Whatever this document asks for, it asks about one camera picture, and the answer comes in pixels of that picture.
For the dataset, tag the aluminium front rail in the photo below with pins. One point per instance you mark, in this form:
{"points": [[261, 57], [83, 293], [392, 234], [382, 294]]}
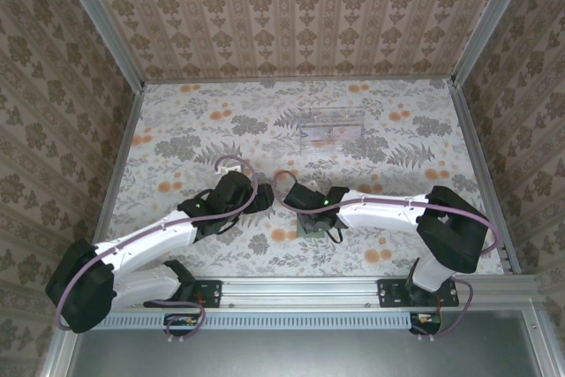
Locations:
{"points": [[300, 291]]}

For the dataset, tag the aluminium table side rail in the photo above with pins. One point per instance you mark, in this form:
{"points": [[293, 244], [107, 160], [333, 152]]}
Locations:
{"points": [[477, 152], [122, 152]]}

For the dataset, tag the aluminium lower frame profile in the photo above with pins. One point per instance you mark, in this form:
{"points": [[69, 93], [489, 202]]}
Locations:
{"points": [[55, 357], [536, 341]]}

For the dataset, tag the blue and pink card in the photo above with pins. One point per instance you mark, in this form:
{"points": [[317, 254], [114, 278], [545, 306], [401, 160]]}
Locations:
{"points": [[315, 134]]}

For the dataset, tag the grey metal sheet panel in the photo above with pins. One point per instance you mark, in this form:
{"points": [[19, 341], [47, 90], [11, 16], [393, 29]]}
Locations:
{"points": [[300, 350]]}

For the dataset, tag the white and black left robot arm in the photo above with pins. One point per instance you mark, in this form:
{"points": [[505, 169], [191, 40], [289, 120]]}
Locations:
{"points": [[145, 249]]}

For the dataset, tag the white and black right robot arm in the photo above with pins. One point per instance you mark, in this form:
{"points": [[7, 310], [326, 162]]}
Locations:
{"points": [[379, 218]]}

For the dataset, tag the pale pink card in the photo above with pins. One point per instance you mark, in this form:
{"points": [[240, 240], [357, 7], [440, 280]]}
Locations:
{"points": [[347, 132]]}

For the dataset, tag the aluminium frame post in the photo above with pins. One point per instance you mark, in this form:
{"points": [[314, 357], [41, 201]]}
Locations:
{"points": [[104, 19], [488, 19]]}

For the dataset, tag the black electronics board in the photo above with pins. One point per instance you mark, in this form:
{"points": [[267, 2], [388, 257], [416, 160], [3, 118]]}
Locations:
{"points": [[178, 327], [424, 328]]}

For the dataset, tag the aluminium table back rail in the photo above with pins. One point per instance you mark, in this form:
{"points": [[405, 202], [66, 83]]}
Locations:
{"points": [[287, 80]]}

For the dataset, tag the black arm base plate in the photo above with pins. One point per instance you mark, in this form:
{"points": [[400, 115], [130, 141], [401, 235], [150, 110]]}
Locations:
{"points": [[388, 302], [213, 286]]}

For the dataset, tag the clear acrylic box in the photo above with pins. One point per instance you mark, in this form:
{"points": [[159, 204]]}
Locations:
{"points": [[331, 116]]}

